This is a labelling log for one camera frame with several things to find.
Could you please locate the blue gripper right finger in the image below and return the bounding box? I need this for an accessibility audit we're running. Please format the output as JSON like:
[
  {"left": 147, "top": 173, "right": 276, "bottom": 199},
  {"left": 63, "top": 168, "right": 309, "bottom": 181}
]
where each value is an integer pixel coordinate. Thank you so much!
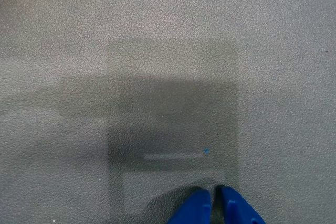
[{"left": 219, "top": 185, "right": 267, "bottom": 224}]

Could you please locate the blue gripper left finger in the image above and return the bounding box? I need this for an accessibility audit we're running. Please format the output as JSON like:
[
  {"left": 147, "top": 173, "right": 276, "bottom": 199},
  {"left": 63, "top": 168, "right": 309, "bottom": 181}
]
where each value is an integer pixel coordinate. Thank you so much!
[{"left": 166, "top": 189, "right": 212, "bottom": 224}]

